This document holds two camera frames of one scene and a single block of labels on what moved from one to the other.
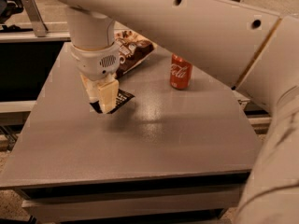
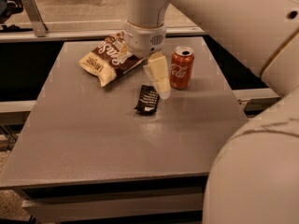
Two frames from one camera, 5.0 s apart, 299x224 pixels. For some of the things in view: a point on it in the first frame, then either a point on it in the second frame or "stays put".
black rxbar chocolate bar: [123, 97] → [149, 99]
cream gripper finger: [92, 89] → [149, 74]
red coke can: [180, 73] stays put
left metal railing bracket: [35, 17] stays put
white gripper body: [94, 63] → [144, 42]
